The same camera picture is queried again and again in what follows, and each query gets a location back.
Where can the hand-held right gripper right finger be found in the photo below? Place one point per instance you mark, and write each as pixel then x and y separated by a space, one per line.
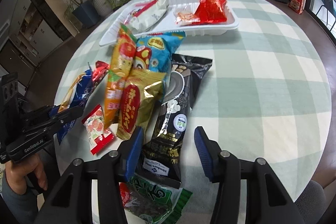
pixel 203 155

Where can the person's left hand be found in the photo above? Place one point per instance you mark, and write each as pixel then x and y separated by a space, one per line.
pixel 36 171

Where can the red foil snack packet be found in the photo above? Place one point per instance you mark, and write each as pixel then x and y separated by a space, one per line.
pixel 101 70

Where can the black snack packet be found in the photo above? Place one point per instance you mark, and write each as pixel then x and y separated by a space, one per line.
pixel 178 98

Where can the small plant ribbed white pot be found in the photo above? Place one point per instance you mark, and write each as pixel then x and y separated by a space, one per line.
pixel 102 5

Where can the green snack packet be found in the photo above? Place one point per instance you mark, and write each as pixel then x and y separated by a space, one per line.
pixel 155 200

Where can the white peach-print snack packet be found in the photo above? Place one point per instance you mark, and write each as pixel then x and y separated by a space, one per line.
pixel 97 127

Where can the large red snack packet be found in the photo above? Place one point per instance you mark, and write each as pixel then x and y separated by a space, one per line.
pixel 212 6

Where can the dark and white cabinet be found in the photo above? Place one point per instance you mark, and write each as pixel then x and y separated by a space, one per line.
pixel 34 24

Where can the small red snack packet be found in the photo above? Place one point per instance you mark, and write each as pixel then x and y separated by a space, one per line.
pixel 126 195

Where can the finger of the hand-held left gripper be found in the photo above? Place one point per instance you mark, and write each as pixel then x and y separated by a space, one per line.
pixel 39 113
pixel 65 116

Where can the gold snack packet red label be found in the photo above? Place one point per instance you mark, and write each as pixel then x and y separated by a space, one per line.
pixel 139 100

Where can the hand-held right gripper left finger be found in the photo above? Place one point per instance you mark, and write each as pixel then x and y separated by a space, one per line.
pixel 134 153

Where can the clear snack packet orange print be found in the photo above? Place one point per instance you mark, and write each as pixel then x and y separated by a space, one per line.
pixel 185 16

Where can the white and red snack packet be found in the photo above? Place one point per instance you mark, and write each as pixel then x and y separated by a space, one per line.
pixel 152 15

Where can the white plastic tray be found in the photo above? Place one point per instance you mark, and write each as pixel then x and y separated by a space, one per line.
pixel 210 28

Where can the light blue snack packet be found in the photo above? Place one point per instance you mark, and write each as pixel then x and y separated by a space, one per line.
pixel 160 53

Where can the person's left forearm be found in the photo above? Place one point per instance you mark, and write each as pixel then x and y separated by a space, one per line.
pixel 13 208

